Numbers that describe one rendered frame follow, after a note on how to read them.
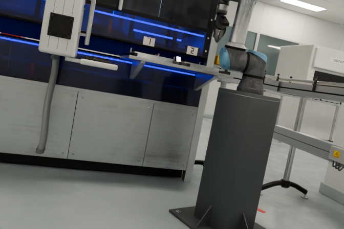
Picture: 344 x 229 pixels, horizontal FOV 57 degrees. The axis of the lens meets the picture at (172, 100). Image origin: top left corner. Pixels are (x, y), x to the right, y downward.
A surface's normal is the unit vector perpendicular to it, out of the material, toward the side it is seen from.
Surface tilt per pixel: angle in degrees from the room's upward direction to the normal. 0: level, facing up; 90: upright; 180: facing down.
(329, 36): 90
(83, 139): 90
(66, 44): 90
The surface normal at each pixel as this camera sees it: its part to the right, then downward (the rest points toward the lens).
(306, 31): 0.28, 0.12
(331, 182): -0.94, -0.15
